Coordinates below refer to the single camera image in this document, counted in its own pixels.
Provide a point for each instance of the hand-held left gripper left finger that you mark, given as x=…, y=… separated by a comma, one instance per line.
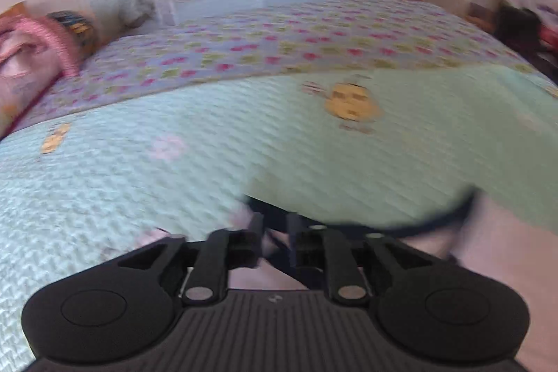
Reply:
x=257, y=243

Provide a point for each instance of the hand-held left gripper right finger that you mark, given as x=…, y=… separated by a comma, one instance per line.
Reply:
x=293, y=243

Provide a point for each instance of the white shirt with navy trim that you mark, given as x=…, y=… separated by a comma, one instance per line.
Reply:
x=501, y=254

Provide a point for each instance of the green quilted bee blanket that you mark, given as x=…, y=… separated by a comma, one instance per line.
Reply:
x=174, y=189

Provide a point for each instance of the purple floral bed sheet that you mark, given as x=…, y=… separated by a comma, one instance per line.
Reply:
x=261, y=45

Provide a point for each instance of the blue yellow patterned pillow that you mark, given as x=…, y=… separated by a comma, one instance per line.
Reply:
x=74, y=30

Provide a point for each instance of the pink folded quilt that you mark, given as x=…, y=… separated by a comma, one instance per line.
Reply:
x=26, y=54

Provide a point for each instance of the black suitcase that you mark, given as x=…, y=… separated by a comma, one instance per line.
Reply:
x=516, y=25

